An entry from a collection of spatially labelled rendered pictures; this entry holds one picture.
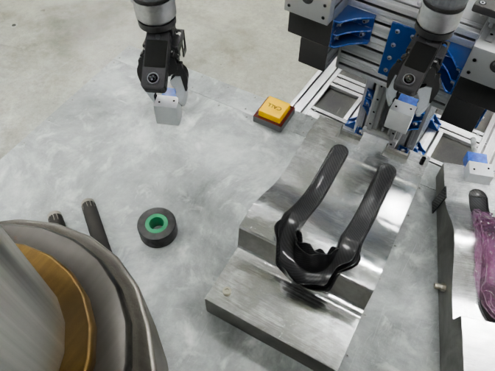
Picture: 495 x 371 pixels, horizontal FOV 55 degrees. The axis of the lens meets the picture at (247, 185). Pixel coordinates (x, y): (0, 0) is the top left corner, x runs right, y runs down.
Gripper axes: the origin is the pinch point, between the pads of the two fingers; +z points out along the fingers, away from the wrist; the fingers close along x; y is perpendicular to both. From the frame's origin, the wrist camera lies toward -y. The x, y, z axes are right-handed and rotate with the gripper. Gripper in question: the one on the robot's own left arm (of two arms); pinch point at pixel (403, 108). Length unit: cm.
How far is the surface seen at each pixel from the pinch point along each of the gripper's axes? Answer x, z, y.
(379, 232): -6.4, 5.4, -28.3
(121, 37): 166, 95, 81
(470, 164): -17.3, 6.9, -1.5
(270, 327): 3, 9, -53
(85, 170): 59, 15, -40
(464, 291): -23.9, 7.6, -30.7
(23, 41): 211, 94, 50
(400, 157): -3.5, 8.7, -5.3
